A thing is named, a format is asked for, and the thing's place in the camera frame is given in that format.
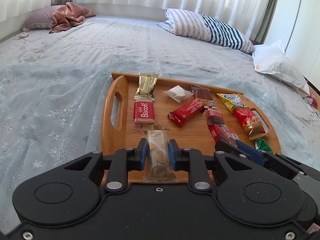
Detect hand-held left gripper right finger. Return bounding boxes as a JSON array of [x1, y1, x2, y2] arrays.
[[169, 139, 253, 193]]

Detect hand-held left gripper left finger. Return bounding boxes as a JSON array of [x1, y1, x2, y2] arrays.
[[64, 139, 148, 194]]

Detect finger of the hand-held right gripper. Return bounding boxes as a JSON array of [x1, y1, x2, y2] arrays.
[[235, 140, 267, 167], [215, 140, 238, 155]]

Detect shiny red candy packet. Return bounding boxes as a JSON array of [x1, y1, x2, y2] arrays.
[[208, 124, 240, 147]]

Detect green snack packet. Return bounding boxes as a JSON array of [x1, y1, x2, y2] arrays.
[[255, 138, 273, 153]]

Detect clear cream biscuit packet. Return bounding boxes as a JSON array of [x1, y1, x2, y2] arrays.
[[135, 124, 179, 183]]

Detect small dark red packet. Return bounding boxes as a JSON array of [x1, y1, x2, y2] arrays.
[[206, 109, 225, 126]]

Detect large red peanut packet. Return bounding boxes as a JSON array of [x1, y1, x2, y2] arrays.
[[233, 107, 270, 140]]

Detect red biscuit packet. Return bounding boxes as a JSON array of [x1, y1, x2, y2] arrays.
[[132, 100, 156, 126]]

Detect yellow snack packet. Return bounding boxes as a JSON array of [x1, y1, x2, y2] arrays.
[[216, 93, 244, 113]]

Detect long red bar packet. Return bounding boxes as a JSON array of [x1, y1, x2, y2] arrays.
[[167, 99, 206, 126]]

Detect wooden tray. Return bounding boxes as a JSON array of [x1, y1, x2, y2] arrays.
[[100, 72, 282, 184]]

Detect brown peanut packet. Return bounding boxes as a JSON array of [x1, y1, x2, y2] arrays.
[[191, 85, 217, 109]]

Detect clear white cake packet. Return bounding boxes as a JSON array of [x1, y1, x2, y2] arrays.
[[162, 85, 194, 103]]

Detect gold striped packet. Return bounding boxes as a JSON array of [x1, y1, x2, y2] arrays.
[[134, 72, 158, 101]]

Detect red and white item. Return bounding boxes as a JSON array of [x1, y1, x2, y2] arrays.
[[306, 95, 319, 107]]

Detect cardboard box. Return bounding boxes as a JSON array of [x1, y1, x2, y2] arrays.
[[303, 76, 320, 99]]

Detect white pillow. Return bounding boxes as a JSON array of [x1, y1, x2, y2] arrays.
[[252, 39, 310, 94]]

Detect light blue bedspread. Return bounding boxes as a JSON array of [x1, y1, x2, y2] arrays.
[[0, 15, 320, 230]]

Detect blue striped pillow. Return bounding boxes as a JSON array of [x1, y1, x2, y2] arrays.
[[156, 8, 254, 54]]

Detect white wardrobe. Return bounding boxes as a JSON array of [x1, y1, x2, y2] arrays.
[[262, 0, 320, 88]]

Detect pink cloth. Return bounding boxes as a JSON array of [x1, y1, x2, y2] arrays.
[[49, 2, 97, 34]]

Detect small white objects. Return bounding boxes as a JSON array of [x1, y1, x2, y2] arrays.
[[14, 29, 30, 40]]

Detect purple pillow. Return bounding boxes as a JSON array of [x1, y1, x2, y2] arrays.
[[19, 5, 67, 30]]

